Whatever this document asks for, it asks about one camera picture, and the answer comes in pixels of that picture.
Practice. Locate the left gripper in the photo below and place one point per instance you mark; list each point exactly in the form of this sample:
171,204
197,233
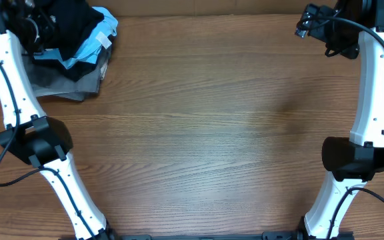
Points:
48,30

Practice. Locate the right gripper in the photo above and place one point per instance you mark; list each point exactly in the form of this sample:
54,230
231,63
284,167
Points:
320,16

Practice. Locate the black t-shirt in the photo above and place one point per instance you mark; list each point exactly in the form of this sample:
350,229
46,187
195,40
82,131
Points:
74,22

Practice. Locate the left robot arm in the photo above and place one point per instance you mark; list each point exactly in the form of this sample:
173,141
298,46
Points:
41,141

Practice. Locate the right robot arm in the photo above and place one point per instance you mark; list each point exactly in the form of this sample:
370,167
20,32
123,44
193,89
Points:
351,162

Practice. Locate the grey folded garment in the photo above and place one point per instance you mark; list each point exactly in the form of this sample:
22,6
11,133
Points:
47,81

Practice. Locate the light blue printed t-shirt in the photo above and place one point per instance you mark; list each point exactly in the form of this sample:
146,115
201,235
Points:
91,47

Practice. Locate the black garment in pile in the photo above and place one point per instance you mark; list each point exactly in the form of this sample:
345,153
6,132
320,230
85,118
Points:
76,72

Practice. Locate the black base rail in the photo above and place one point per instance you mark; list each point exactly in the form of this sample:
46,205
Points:
269,235

